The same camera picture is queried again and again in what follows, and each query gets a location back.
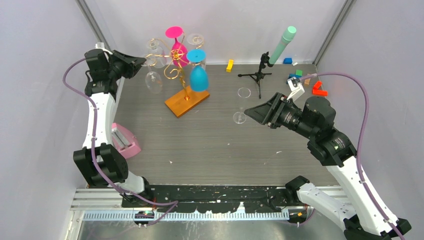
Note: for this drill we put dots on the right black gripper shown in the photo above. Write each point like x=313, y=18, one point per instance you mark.
x=269, y=112

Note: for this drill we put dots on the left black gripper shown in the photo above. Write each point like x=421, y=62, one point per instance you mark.
x=132, y=65

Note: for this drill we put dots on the clear round wine glass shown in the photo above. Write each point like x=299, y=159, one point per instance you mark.
x=153, y=80

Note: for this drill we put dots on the clear flute wine glass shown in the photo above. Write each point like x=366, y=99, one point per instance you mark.
x=243, y=93

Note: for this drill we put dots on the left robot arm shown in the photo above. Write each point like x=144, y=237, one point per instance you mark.
x=99, y=161

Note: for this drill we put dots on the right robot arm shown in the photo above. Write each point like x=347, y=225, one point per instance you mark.
x=367, y=217

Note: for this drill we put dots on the pink wine glass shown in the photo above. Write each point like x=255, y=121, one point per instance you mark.
x=178, y=50

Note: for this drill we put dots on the blue wine glass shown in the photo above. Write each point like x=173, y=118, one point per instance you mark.
x=199, y=80

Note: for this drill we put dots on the clear wine glass back right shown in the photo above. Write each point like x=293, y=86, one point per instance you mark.
x=196, y=41

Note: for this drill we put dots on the black tripod microphone stand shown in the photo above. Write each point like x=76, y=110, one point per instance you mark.
x=259, y=75

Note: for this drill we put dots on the blue lego brick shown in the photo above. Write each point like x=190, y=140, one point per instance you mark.
x=293, y=76

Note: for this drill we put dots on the green block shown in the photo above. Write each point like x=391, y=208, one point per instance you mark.
x=299, y=72

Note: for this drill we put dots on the yellow block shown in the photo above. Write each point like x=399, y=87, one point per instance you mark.
x=229, y=66

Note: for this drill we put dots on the tan wooden block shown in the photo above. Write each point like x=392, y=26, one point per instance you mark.
x=307, y=81

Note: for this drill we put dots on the red L-shaped block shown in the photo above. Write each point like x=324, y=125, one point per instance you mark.
x=317, y=91

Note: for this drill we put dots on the small blue block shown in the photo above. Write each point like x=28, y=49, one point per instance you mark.
x=287, y=61

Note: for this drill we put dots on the pink holder box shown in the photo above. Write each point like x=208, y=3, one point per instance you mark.
x=125, y=141

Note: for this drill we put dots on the mint green microphone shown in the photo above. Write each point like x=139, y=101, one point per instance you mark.
x=287, y=36

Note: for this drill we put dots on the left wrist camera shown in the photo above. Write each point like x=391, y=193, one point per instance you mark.
x=101, y=45

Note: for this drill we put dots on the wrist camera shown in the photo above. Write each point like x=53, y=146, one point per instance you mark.
x=101, y=45
x=296, y=88

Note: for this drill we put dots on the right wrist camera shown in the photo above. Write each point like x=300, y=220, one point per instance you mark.
x=296, y=88

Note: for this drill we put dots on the gold wire wine glass rack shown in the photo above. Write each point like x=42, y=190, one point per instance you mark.
x=186, y=99

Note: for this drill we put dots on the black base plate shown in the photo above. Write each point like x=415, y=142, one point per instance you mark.
x=217, y=199

